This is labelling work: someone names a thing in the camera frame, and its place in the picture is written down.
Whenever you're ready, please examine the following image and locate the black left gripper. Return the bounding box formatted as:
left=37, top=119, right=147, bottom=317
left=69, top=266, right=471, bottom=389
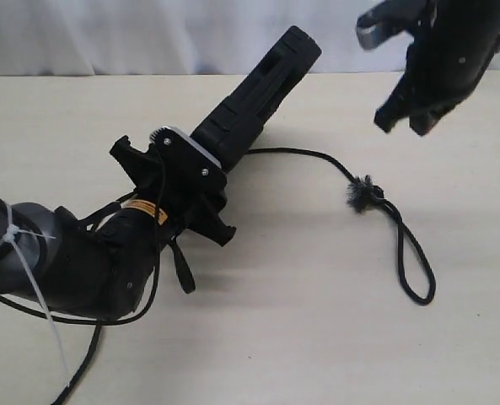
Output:
left=110, top=135, right=236, bottom=246

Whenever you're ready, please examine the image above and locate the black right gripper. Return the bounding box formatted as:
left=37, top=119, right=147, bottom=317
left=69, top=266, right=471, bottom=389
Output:
left=374, top=1, right=500, bottom=136

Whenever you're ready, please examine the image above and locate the black plastic tool case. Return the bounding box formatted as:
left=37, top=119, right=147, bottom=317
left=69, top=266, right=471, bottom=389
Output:
left=191, top=25, right=322, bottom=172

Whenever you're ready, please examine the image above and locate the black braided rope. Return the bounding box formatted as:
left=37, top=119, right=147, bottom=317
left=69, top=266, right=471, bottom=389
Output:
left=42, top=147, right=437, bottom=405

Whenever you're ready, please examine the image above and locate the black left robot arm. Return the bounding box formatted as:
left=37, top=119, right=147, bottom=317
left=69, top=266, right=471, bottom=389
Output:
left=0, top=127, right=247, bottom=325

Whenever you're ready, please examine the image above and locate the white zip tie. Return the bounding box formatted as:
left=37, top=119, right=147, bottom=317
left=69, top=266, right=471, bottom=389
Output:
left=0, top=204, right=72, bottom=389

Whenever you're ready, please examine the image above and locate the white backdrop curtain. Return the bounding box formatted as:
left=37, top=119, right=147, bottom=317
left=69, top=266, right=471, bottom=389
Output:
left=0, top=0, right=500, bottom=78

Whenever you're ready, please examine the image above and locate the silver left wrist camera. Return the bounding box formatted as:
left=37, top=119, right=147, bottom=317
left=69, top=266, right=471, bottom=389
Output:
left=149, top=126, right=222, bottom=169

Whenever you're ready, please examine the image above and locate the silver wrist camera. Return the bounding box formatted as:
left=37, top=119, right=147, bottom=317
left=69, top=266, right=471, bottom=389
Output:
left=149, top=126, right=222, bottom=169
left=355, top=1, right=406, bottom=51

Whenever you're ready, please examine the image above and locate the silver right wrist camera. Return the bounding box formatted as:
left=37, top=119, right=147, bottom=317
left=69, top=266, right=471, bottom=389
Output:
left=355, top=1, right=406, bottom=51

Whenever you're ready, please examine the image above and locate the thin black left camera cable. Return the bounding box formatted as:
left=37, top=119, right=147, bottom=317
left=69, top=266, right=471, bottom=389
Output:
left=0, top=147, right=169, bottom=327

